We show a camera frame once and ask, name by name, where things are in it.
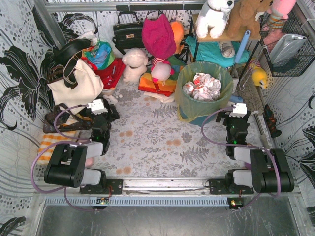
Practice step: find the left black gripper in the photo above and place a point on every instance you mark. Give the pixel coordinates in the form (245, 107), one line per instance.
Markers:
(111, 112)

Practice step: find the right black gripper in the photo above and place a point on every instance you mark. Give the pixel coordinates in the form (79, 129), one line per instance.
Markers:
(222, 117)

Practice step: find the teal trash bin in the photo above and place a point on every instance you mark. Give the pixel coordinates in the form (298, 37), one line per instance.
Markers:
(197, 118)

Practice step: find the yellow trash bag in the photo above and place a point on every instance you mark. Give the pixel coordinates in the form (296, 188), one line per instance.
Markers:
(187, 98)

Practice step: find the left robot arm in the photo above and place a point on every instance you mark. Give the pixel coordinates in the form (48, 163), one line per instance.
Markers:
(67, 166)

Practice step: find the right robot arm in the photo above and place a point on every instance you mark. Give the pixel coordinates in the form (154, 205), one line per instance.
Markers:
(269, 171)

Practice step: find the crumpled paper trash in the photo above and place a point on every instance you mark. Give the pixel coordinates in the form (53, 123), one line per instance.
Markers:
(203, 87)

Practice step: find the cream canvas tote bag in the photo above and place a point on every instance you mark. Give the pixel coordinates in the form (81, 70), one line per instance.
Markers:
(87, 88)

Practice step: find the colorful printed bag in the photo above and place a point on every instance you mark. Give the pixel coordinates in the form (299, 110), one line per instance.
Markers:
(100, 56)

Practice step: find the brown patterned bag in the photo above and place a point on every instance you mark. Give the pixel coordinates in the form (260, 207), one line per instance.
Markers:
(68, 121)

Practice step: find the magenta cloth bag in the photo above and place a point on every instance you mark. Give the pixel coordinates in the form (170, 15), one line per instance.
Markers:
(158, 37)

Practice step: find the red cloth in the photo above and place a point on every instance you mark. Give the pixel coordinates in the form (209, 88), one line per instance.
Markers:
(111, 75)

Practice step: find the yellow plush duck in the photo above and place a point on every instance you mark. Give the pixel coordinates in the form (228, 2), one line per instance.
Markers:
(258, 75)

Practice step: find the rainbow striped cloth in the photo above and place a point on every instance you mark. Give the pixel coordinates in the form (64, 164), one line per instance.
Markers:
(166, 88)

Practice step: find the cream plush lamb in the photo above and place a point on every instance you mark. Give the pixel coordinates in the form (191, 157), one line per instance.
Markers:
(136, 62)

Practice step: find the teal folded cloth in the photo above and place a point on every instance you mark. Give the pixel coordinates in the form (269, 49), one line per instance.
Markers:
(210, 51)

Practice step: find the black leather handbag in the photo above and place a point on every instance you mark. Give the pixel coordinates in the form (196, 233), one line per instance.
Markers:
(129, 35)

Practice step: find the orange checkered towel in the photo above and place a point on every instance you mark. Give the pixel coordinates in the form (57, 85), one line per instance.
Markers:
(47, 140)

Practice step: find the silver foil pouch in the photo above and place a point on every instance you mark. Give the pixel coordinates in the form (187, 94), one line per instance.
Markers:
(286, 47)

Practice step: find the orange plush toy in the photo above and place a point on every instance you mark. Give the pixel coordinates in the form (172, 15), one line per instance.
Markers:
(178, 30)

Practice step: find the white plush dog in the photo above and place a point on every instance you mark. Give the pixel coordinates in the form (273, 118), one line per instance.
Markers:
(213, 18)

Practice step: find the brown teddy bear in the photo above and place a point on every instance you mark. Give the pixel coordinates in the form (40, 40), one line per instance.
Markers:
(245, 13)

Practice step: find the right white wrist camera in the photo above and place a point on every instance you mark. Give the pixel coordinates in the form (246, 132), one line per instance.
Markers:
(239, 110)

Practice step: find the blue handled mop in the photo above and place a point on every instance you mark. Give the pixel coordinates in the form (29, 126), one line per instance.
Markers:
(239, 53)

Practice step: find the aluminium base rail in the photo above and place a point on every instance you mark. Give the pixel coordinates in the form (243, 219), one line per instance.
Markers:
(154, 192)

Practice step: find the black wire basket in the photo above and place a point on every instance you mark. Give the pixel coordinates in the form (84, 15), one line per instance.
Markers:
(271, 34)

